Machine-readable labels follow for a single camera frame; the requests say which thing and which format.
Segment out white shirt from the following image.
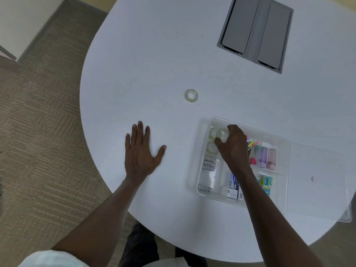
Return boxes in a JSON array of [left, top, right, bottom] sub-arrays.
[[18, 249, 186, 267]]

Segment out clear plastic tray lid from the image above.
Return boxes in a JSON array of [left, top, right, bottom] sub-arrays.
[[286, 142, 352, 223]]

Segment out white labelled box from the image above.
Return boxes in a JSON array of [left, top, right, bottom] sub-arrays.
[[226, 188, 243, 201]]

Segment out person's left hand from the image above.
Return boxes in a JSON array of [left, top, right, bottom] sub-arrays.
[[125, 121, 167, 184]]

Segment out person's right hand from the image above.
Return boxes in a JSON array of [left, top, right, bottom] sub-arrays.
[[214, 124, 252, 178]]

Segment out grey metal bar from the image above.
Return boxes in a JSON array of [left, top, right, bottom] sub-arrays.
[[0, 44, 18, 63]]

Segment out dark trousers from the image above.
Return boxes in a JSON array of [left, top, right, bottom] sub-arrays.
[[118, 222, 209, 267]]

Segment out grey table cable hatch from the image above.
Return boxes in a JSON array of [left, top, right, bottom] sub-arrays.
[[217, 0, 294, 74]]

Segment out green and yellow clip boxes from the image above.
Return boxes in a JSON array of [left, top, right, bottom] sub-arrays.
[[257, 175, 273, 196]]

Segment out person's right forearm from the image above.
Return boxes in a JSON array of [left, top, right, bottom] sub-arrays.
[[231, 168, 325, 267]]

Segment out bundle of coloured pens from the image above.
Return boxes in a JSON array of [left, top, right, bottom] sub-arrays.
[[246, 135, 259, 151]]

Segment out white staple box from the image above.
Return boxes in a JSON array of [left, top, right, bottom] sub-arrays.
[[202, 158, 217, 172]]

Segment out person's left forearm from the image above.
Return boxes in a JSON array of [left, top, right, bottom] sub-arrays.
[[51, 175, 150, 253]]

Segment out clear plastic organizer tray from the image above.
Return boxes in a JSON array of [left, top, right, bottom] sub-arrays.
[[196, 116, 291, 215]]

